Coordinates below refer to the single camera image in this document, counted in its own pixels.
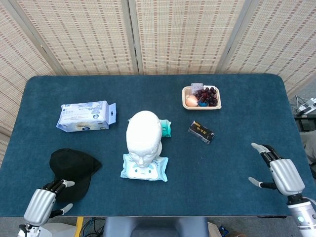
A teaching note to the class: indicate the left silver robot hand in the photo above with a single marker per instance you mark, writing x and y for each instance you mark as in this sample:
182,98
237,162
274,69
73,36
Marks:
39,205

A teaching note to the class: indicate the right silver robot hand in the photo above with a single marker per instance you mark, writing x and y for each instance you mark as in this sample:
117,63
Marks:
287,175

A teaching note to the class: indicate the black baseball cap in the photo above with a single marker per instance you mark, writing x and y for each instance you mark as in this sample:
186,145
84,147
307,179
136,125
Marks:
71,165

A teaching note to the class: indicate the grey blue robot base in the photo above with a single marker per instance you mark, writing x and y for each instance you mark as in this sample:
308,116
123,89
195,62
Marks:
155,227

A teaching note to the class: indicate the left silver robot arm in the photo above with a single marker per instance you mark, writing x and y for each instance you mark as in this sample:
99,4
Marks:
27,230

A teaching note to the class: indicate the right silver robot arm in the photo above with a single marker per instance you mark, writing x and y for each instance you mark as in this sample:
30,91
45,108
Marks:
302,217

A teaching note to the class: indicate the white foam mannequin head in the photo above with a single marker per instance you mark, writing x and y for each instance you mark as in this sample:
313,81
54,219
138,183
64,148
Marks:
143,133

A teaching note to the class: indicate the grey fabric bundle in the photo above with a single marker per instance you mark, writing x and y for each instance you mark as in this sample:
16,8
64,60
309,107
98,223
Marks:
310,148

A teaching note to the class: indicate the white power strip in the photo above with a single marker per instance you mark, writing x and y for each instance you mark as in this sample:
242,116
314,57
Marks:
307,106

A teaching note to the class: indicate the cardboard box on floor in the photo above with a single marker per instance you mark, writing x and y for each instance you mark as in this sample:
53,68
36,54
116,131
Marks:
212,230

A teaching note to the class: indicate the black box with gold print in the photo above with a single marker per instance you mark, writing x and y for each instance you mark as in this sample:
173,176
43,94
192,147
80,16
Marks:
201,132

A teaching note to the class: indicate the large blue white tissue pack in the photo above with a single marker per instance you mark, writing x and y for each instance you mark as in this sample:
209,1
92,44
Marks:
81,116

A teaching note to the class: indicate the small blue toy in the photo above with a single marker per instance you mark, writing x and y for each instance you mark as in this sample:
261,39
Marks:
203,104

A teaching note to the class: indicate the purple grape bunch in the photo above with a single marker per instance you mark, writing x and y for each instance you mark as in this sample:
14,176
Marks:
209,96

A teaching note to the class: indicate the pale orange onion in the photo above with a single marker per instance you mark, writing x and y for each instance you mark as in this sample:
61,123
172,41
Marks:
191,100

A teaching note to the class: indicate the light blue cartoon wipes pack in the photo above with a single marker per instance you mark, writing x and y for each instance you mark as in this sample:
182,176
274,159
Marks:
158,170

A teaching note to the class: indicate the clear plastic small container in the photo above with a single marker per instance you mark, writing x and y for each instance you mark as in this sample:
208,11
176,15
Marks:
196,87

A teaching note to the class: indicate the beige food tray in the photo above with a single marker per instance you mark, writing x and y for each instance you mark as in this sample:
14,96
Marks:
184,98

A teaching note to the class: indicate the small green wipes pack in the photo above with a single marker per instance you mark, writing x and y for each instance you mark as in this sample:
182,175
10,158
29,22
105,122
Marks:
166,128

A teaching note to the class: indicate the bamboo folding screen panel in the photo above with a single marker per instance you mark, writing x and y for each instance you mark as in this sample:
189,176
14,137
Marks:
279,37
14,74
81,37
182,37

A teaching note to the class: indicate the black equipment frame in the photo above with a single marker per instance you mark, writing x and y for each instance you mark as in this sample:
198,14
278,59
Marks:
306,123

